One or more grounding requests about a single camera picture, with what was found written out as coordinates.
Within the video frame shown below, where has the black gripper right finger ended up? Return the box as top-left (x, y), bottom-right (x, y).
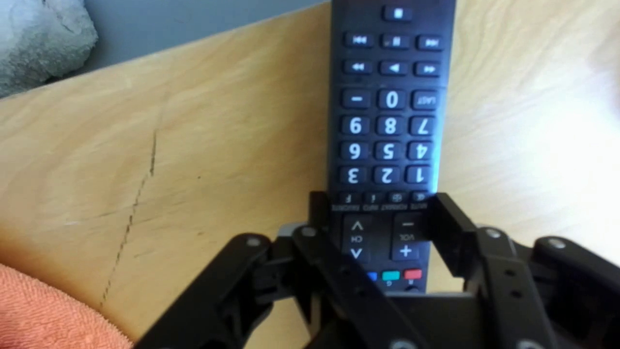
top-left (421, 192), bottom-right (620, 349)

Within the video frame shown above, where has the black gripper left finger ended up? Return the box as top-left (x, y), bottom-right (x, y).
top-left (134, 190), bottom-right (428, 349)

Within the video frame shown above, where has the black remote controller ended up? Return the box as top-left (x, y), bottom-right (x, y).
top-left (326, 0), bottom-right (459, 299)

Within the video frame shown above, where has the open grey drawer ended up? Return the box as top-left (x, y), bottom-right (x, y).
top-left (81, 0), bottom-right (333, 72)

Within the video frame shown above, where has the light wood desk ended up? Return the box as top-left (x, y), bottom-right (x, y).
top-left (0, 0), bottom-right (620, 349)

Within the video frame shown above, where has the orange towel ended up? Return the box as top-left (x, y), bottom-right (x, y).
top-left (0, 260), bottom-right (134, 349)

